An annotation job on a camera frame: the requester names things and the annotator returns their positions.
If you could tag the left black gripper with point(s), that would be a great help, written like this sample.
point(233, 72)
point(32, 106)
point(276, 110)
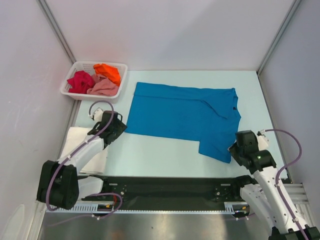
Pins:
point(121, 128)

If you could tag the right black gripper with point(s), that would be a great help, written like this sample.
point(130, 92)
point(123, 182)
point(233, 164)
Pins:
point(233, 150)

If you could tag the blue t-shirt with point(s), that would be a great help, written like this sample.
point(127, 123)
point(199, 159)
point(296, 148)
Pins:
point(205, 115)

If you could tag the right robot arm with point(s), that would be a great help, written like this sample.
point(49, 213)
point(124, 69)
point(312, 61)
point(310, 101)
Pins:
point(266, 194)

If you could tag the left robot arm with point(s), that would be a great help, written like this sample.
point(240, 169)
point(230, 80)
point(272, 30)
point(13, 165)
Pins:
point(59, 184)

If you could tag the white folded t-shirt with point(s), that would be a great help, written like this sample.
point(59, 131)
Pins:
point(88, 157)

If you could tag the pink crumpled t-shirt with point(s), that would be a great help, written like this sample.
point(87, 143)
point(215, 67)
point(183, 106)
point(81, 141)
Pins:
point(102, 86)

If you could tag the orange crumpled t-shirt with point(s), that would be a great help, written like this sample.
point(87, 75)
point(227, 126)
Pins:
point(108, 71)

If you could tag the magenta crumpled t-shirt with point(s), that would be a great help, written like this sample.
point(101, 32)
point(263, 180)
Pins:
point(80, 83)

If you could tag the white plastic basket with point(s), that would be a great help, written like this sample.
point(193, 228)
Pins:
point(87, 66)

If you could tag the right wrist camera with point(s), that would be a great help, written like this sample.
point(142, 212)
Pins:
point(263, 141)

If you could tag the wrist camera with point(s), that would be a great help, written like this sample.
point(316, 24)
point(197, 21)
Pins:
point(97, 115)
point(263, 141)

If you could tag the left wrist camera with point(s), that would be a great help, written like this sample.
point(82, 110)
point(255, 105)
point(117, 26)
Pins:
point(97, 115)

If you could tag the white slotted cable duct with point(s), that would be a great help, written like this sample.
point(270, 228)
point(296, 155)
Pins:
point(103, 208)

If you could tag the aluminium frame rail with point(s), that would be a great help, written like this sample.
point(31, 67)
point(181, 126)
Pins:
point(298, 195)

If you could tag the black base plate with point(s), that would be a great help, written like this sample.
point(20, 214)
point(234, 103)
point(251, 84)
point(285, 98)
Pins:
point(172, 191)

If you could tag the right corner aluminium post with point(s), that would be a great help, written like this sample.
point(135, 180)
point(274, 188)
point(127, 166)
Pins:
point(279, 35)

